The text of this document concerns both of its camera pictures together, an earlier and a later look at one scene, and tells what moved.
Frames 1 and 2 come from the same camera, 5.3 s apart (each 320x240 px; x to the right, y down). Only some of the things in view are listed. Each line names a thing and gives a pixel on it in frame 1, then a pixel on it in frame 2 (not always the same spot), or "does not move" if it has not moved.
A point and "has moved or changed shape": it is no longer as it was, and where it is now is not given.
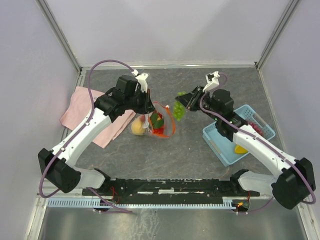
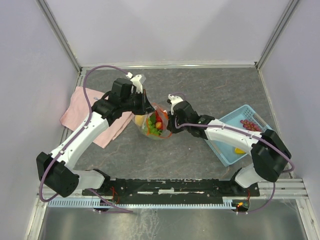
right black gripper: x=189 y=100 → x=170 y=126
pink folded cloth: x=78 y=104 does not move
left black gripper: x=148 y=106 does not move
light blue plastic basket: x=223 y=147 does not move
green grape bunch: x=179 y=109 has moved or changed shape
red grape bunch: x=256 y=128 does not move
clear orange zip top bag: x=160 y=123 has moved or changed shape
